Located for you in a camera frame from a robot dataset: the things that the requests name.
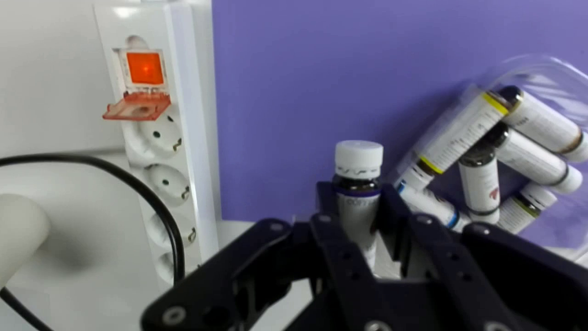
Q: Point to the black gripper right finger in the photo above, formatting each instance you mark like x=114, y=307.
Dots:
x=489, y=281

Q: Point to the white-capped small bottle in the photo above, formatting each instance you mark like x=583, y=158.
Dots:
x=359, y=161

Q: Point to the white paper cup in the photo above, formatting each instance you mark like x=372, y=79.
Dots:
x=19, y=239

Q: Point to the purple mat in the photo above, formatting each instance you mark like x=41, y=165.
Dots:
x=305, y=91

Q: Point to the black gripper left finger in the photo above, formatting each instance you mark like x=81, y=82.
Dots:
x=276, y=275

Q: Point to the small white-labelled bottle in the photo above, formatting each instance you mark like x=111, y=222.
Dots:
x=480, y=183
x=544, y=121
x=533, y=160
x=456, y=137
x=526, y=205
x=428, y=204

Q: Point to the white power strip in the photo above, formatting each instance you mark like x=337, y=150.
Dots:
x=177, y=158

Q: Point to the clear plastic container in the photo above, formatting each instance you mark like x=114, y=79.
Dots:
x=539, y=69

